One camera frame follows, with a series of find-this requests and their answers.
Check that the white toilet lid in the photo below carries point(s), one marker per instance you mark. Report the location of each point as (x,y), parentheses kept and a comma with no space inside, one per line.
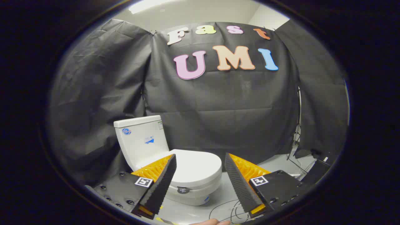
(195,165)

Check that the white ceramic toilet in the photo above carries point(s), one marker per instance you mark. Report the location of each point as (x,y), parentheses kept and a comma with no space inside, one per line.
(137,147)

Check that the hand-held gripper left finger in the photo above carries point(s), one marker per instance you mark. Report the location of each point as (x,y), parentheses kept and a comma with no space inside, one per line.
(162,187)

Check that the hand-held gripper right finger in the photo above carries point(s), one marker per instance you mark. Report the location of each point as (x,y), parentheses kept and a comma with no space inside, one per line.
(239,184)

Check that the black box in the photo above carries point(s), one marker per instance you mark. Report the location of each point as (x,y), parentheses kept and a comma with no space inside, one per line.
(317,170)

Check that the thin metal stand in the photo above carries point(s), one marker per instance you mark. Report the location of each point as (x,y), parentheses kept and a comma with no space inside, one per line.
(299,103)

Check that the yellow black floor tape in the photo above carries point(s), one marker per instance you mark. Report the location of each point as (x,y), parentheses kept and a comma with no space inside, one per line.
(162,219)

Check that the black backdrop cloth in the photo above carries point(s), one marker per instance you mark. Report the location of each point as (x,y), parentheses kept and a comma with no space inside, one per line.
(218,109)

